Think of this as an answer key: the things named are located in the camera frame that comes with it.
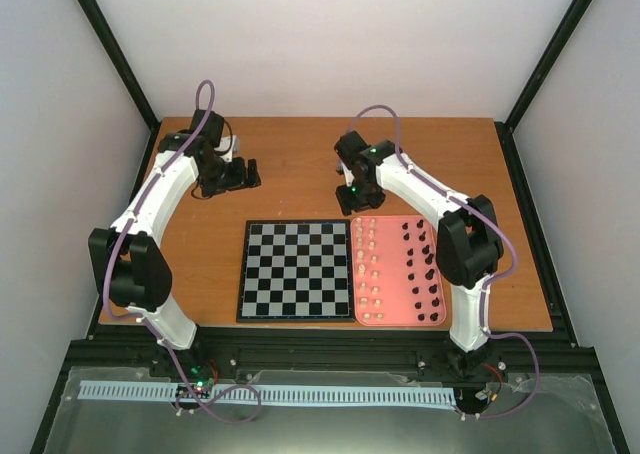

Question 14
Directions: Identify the pink plastic tray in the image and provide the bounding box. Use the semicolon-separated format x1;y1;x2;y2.
351;215;447;328

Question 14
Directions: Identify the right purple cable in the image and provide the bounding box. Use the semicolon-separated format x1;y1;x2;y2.
347;105;541;420

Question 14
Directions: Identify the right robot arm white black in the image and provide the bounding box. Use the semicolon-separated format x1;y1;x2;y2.
334;131;504;379

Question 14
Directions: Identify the light blue slotted cable duct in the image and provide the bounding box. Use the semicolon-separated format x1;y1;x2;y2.
77;380;456;410

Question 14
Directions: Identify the black aluminium frame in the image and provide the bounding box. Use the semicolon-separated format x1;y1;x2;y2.
31;0;629;453

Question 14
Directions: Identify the black white chess board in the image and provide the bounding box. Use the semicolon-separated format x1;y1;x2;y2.
236;219;355;323

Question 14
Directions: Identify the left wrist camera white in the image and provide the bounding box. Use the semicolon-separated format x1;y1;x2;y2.
215;135;240;163

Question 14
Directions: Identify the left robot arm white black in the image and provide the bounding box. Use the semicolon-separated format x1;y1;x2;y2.
88;133;260;377

